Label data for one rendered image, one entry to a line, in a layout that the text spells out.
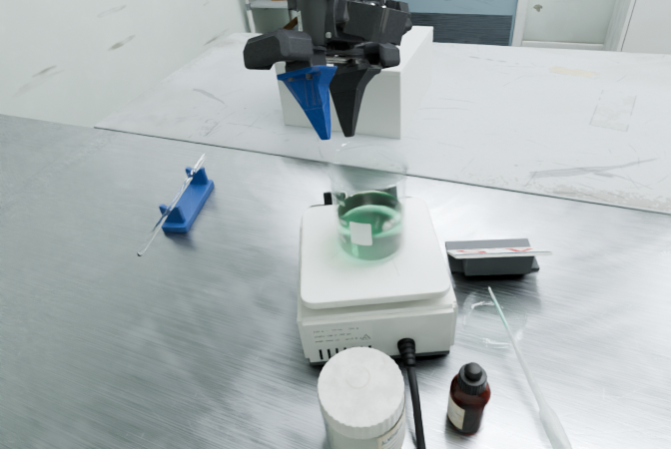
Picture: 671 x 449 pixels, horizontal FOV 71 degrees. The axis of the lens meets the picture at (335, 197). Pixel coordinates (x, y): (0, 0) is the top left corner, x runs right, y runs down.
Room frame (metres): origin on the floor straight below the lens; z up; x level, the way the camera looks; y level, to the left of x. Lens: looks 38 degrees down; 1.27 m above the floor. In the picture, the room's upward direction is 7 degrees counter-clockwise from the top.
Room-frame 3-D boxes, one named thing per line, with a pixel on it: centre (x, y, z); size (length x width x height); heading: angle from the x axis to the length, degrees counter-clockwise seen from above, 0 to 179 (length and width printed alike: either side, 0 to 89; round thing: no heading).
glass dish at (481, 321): (0.26, -0.13, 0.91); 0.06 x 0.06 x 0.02
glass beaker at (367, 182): (0.30, -0.03, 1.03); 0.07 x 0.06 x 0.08; 21
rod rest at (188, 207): (0.49, 0.19, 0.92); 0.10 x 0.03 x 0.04; 167
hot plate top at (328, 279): (0.30, -0.02, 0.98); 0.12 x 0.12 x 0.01; 88
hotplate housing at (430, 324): (0.32, -0.03, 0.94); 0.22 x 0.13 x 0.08; 178
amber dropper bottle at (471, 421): (0.18, -0.08, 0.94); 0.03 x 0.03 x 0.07
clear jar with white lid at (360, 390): (0.17, 0.00, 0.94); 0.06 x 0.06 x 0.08
